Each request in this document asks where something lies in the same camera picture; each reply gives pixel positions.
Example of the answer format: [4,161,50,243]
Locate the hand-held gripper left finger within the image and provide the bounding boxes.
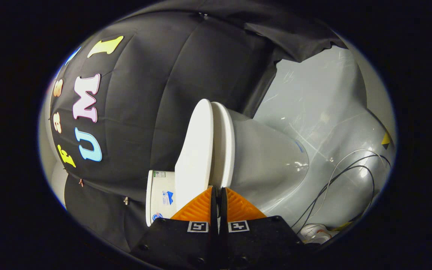
[130,186,219,270]

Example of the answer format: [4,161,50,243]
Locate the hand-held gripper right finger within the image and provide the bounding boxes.
[219,187,312,270]

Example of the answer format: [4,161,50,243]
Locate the white toilet lid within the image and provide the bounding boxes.
[174,99,215,212]

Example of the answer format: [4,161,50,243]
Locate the white shoe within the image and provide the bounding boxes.
[298,223,333,244]

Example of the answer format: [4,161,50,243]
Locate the black backdrop cloth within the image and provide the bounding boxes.
[47,0,348,252]

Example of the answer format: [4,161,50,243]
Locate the black cable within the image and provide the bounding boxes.
[291,154,392,230]

